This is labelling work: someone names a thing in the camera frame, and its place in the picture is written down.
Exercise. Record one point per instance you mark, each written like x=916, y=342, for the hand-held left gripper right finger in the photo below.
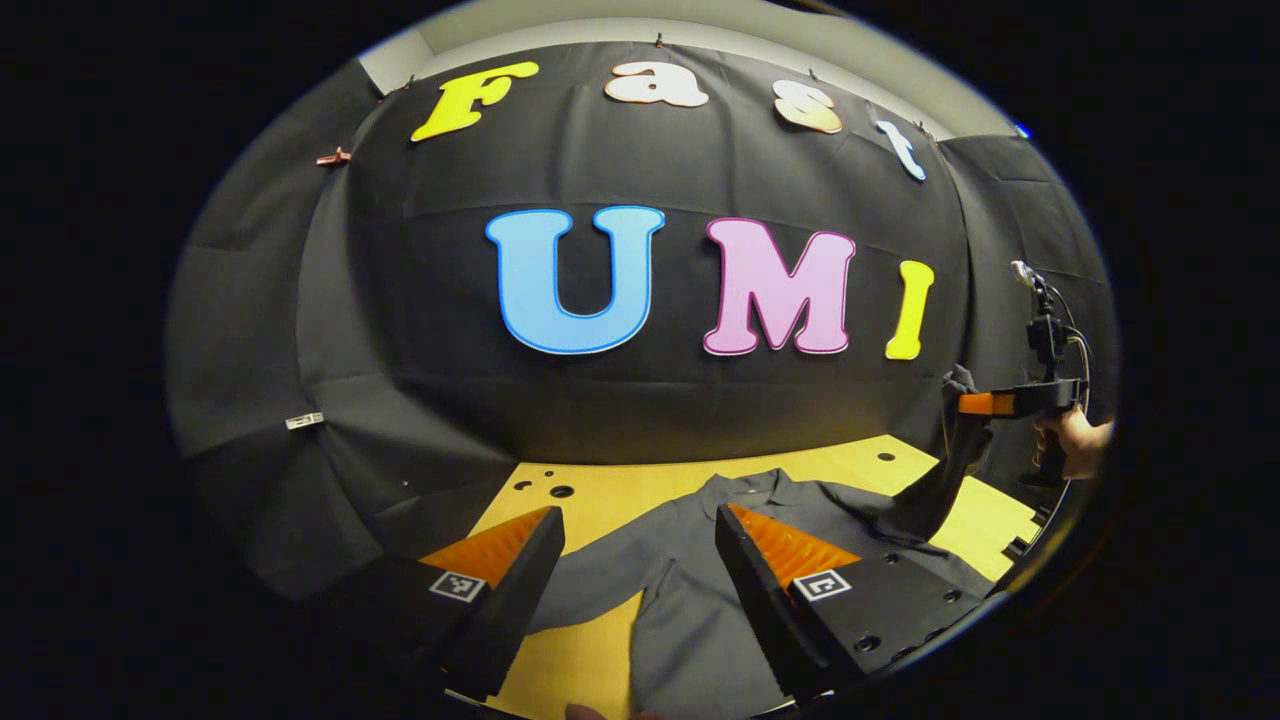
x=755, y=605

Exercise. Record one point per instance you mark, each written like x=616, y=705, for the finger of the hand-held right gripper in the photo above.
x=978, y=404

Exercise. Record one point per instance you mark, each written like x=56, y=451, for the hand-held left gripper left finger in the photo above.
x=515, y=605

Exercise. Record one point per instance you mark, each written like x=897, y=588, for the grey polo shirt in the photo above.
x=690, y=640

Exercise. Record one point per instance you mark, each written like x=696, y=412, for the black backdrop cloth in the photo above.
x=640, y=400

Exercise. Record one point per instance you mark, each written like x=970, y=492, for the white spring clamp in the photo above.
x=305, y=421

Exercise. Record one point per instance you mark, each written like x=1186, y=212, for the red spring clamp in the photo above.
x=335, y=157

